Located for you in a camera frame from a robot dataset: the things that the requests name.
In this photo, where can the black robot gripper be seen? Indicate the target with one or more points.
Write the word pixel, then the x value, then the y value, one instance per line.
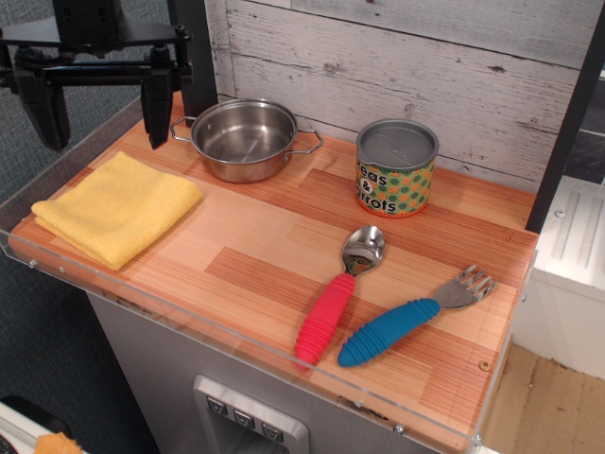
pixel 96 28

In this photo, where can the yellow cloth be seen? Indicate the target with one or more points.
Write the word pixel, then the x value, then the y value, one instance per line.
pixel 118 210

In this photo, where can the stainless steel pot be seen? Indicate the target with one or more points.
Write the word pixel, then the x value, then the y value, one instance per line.
pixel 246 140

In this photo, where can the peas and carrots can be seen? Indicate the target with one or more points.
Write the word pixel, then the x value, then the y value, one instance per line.
pixel 395 163

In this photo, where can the grey toy fridge cabinet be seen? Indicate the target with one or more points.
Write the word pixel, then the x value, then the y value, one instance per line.
pixel 162 365

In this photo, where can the silver dispenser button panel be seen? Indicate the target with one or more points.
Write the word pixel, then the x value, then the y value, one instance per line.
pixel 250 418

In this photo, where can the orange object at corner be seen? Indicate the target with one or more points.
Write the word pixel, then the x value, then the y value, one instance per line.
pixel 56 443

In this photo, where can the white toy sink unit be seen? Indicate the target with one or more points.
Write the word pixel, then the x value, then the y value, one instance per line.
pixel 561 312

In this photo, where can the black vertical post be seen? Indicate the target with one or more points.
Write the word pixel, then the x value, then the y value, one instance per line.
pixel 200 93

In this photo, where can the clear acrylic guard rail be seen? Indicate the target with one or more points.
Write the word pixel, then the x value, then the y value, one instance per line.
pixel 242 270

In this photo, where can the red handled spoon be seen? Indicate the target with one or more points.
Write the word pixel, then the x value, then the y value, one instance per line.
pixel 363 251

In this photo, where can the blue handled fork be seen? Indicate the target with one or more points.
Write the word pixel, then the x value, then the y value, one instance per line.
pixel 375 337

